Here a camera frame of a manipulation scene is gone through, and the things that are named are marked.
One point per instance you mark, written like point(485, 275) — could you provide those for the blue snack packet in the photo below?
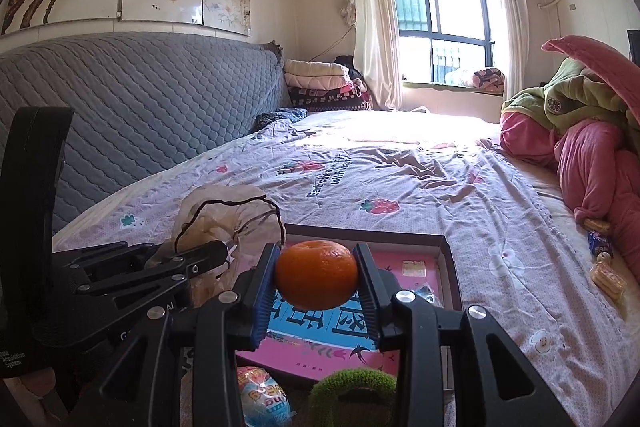
point(600, 243)

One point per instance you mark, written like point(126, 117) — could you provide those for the barred window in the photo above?
point(440, 22)

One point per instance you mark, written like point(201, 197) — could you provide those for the grey quilted headboard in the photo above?
point(150, 107)

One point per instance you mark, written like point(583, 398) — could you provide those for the grey shallow cardboard box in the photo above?
point(375, 239)

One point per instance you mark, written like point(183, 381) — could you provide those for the black television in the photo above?
point(635, 47)

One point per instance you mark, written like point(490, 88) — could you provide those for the dark blue patterned cloth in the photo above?
point(280, 119)

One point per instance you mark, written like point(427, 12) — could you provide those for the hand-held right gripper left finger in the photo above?
point(262, 302)

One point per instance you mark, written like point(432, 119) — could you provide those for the green fleece blanket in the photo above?
point(570, 102)

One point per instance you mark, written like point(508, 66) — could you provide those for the cream folded blanket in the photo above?
point(315, 73)

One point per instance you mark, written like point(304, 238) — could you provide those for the cream curtain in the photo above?
point(372, 22)
point(507, 27)

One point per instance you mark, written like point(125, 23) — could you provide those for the pink quilted pad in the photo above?
point(600, 62)

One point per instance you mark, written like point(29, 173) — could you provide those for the white sheer scrunchie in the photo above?
point(220, 217)

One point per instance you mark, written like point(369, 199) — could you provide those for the person's left hand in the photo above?
point(37, 389)

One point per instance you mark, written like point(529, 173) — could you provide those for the pink book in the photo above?
point(320, 359)

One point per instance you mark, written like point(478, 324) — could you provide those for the blue egg toy packet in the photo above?
point(265, 397)

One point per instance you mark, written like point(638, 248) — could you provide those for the pink quilt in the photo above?
point(590, 172)

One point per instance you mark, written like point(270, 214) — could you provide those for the yellow wafer packet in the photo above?
point(609, 279)
point(596, 224)

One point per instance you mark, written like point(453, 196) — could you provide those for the small patterned folded blanket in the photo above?
point(482, 79)

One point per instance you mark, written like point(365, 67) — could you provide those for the orange mandarin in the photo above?
point(315, 274)

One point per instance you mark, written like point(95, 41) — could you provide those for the dark patterned folded blanket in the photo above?
point(330, 98)

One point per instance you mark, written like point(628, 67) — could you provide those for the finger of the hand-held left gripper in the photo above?
point(200, 259)
point(100, 257)

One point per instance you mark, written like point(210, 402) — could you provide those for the green fuzzy scrunchie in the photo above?
point(350, 382)

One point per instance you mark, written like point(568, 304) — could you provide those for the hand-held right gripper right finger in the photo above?
point(370, 302)

